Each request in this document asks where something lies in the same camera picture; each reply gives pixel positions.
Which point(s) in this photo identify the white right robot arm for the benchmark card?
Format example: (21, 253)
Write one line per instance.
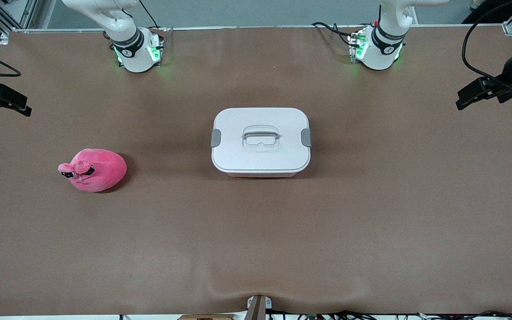
(136, 58)

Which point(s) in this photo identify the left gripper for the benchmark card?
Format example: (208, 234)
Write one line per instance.
(510, 76)

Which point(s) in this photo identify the pink plush toy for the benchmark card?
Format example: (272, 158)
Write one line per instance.
(100, 169)

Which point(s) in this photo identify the brown table cover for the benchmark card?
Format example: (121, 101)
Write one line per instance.
(256, 244)

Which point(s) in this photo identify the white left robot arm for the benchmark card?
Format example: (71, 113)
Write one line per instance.
(378, 53)

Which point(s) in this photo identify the pink plastic box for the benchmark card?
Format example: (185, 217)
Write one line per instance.
(260, 175)

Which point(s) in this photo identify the metal bracket with brown post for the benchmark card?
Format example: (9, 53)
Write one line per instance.
(258, 309)

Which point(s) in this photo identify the white box lid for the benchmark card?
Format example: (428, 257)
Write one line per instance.
(238, 155)

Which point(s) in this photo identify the brown cardboard piece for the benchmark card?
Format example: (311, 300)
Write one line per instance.
(205, 317)

